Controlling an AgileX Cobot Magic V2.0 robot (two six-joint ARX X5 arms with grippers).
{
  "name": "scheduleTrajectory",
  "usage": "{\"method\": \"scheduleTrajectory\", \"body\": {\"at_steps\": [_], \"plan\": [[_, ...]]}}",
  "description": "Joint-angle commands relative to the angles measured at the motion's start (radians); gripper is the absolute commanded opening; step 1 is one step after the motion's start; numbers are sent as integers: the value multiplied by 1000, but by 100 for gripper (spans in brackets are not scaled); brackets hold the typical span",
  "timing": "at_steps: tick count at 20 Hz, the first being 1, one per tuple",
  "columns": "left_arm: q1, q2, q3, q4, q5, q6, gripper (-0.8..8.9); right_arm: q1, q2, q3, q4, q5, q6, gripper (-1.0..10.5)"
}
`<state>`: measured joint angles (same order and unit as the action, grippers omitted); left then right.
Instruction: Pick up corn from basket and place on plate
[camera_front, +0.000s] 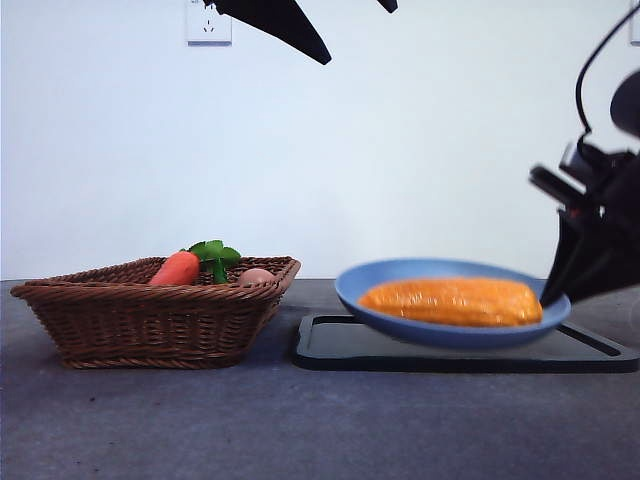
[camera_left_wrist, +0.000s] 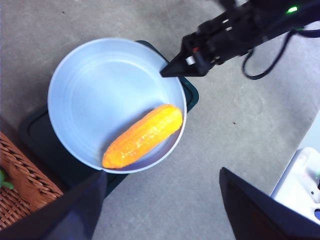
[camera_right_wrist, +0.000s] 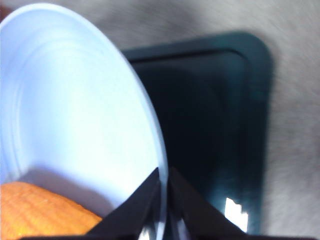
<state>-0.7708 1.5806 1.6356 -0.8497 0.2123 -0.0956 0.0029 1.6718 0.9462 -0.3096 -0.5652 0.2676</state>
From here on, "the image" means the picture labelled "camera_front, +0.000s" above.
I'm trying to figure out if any yellow corn cob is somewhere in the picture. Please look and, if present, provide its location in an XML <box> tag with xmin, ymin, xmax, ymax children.
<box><xmin>357</xmin><ymin>277</ymin><xmax>544</xmax><ymax>329</ymax></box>

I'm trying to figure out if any blue round plate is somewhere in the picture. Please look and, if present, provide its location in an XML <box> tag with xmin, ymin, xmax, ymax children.
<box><xmin>334</xmin><ymin>257</ymin><xmax>573</xmax><ymax>350</ymax></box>

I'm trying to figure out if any brown wicker basket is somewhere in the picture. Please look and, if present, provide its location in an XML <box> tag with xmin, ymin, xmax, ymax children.
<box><xmin>10</xmin><ymin>256</ymin><xmax>302</xmax><ymax>371</ymax></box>

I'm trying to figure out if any green leafy sprig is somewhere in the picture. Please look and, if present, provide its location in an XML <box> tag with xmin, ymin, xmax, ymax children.
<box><xmin>180</xmin><ymin>240</ymin><xmax>242</xmax><ymax>285</ymax></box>

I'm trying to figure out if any black flat tray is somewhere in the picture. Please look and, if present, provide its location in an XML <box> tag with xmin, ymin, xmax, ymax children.
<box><xmin>292</xmin><ymin>313</ymin><xmax>640</xmax><ymax>374</ymax></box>

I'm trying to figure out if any brown egg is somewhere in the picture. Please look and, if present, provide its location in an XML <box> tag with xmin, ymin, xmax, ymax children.
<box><xmin>237</xmin><ymin>268</ymin><xmax>276</xmax><ymax>287</ymax></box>

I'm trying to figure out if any orange toy carrot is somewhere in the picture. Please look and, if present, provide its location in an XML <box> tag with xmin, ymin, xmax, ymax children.
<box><xmin>148</xmin><ymin>250</ymin><xmax>202</xmax><ymax>287</ymax></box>

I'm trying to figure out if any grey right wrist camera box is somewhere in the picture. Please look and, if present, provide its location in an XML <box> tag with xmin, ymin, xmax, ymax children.
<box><xmin>529</xmin><ymin>142</ymin><xmax>634</xmax><ymax>207</ymax></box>

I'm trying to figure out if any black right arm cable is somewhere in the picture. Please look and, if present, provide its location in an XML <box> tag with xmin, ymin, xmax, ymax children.
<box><xmin>574</xmin><ymin>3</ymin><xmax>640</xmax><ymax>146</ymax></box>

